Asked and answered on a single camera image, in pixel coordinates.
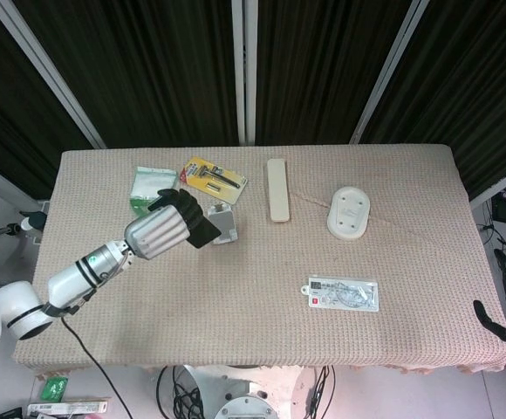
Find beige long cutlery case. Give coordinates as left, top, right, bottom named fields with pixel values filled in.
left=266, top=158, right=291, bottom=224

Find white slanted frame pole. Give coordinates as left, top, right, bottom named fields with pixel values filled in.
left=0, top=0, right=106, bottom=149
left=348, top=0, right=431, bottom=144

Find white oval soap dish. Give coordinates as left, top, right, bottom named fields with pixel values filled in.
left=325, top=186, right=371, bottom=244

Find white upright frame pole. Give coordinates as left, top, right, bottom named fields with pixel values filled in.
left=230, top=0, right=258, bottom=147

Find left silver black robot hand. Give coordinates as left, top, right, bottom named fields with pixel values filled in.
left=123, top=188, right=209, bottom=262

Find black tangled floor cables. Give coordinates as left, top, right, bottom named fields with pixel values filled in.
left=156, top=365, right=206, bottom=419

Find black chrome handle device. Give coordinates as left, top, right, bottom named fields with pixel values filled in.
left=0, top=210, right=47, bottom=263

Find green clear plastic bag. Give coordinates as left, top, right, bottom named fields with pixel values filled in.
left=129, top=166, right=179, bottom=218

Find small green packet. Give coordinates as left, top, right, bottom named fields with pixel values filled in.
left=41, top=377, right=69, bottom=402

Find long white flat box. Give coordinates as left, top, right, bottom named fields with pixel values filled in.
left=28, top=399, right=110, bottom=416

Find yellow razor blister pack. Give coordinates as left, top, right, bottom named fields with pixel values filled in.
left=178, top=156, right=249, bottom=205

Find clear ruler set pouch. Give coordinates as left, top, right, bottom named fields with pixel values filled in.
left=299, top=276, right=380, bottom=313

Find black pleated curtain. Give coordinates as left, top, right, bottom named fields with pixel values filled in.
left=0, top=0, right=506, bottom=200

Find beige waffle tablecloth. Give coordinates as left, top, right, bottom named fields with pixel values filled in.
left=11, top=143, right=506, bottom=376

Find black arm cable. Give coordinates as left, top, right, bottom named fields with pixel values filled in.
left=60, top=316, right=132, bottom=419

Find white grey robot base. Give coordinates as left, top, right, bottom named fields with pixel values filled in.
left=191, top=364, right=306, bottom=419

